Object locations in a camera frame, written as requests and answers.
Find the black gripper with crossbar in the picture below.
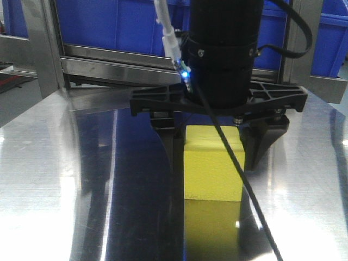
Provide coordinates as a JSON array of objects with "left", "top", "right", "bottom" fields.
[{"left": 129, "top": 79, "right": 308, "bottom": 173}]

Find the yellow foam block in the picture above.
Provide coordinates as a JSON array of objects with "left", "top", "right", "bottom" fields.
[{"left": 184, "top": 125, "right": 243, "bottom": 202}]

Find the blue plastic bin right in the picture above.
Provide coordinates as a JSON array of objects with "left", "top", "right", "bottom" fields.
[{"left": 168, "top": 1, "right": 287, "bottom": 71}]

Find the blue plastic bin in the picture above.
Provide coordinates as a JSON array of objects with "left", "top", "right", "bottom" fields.
[
  {"left": 56, "top": 1, "right": 165, "bottom": 57},
  {"left": 168, "top": 1, "right": 287, "bottom": 71}
]

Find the blue plastic bin left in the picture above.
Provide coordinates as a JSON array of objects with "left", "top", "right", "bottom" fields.
[{"left": 56, "top": 1, "right": 165, "bottom": 57}]

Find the blue bin far right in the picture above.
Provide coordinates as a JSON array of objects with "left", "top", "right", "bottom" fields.
[{"left": 311, "top": 1, "right": 347, "bottom": 78}]

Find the blue bin far left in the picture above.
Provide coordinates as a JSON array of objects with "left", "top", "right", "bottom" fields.
[{"left": 2, "top": 0, "right": 28, "bottom": 38}]

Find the white cable connector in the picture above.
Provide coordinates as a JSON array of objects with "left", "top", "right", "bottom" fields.
[{"left": 154, "top": 0, "right": 182, "bottom": 70}]

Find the black cable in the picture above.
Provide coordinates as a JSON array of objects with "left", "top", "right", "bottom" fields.
[{"left": 190, "top": 0, "right": 313, "bottom": 261}]

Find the stainless steel shelf frame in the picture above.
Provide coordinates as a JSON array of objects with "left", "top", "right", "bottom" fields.
[{"left": 1, "top": 1, "right": 347, "bottom": 103}]

